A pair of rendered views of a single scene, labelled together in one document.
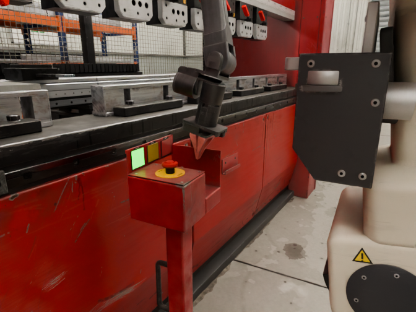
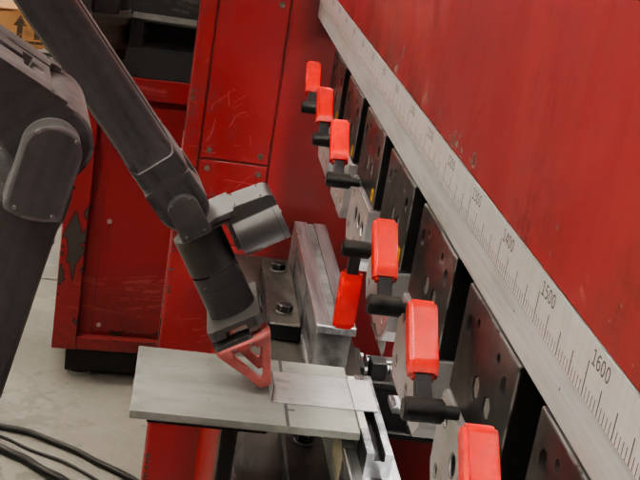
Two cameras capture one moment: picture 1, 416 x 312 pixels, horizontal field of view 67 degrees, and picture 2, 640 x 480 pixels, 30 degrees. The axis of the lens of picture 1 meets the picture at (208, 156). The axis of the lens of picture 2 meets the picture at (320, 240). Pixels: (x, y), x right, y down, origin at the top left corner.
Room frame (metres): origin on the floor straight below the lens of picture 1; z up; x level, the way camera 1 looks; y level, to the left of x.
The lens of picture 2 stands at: (1.59, -0.35, 1.62)
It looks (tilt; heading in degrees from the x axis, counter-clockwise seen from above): 18 degrees down; 139
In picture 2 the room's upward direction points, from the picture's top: 9 degrees clockwise
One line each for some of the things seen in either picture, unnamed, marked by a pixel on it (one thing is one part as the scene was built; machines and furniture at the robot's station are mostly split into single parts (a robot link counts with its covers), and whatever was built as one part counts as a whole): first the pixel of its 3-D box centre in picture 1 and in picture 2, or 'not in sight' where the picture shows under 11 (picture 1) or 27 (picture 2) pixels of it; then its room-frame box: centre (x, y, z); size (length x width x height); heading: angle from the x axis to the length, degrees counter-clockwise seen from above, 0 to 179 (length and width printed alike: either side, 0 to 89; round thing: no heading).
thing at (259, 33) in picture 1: (255, 25); not in sight; (1.96, -0.28, 1.26); 0.15 x 0.09 x 0.17; 147
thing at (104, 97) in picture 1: (228, 86); not in sight; (1.70, -0.11, 0.92); 1.67 x 0.06 x 0.10; 147
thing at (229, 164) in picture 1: (231, 163); not in sight; (1.41, -0.11, 0.59); 0.15 x 0.02 x 0.07; 147
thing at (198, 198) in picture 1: (177, 177); not in sight; (0.76, 0.08, 0.75); 0.20 x 0.16 x 0.18; 153
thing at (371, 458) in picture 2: not in sight; (367, 424); (0.67, 0.56, 0.99); 0.20 x 0.03 x 0.03; 147
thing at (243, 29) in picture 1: (239, 20); not in sight; (1.79, -0.17, 1.26); 0.15 x 0.09 x 0.17; 147
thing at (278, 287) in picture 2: not in sight; (278, 298); (0.10, 0.85, 0.89); 0.30 x 0.05 x 0.03; 147
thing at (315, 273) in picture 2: not in sight; (317, 294); (0.17, 0.88, 0.92); 0.50 x 0.06 x 0.10; 147
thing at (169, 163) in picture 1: (169, 168); not in sight; (0.71, 0.09, 0.79); 0.04 x 0.04 x 0.04
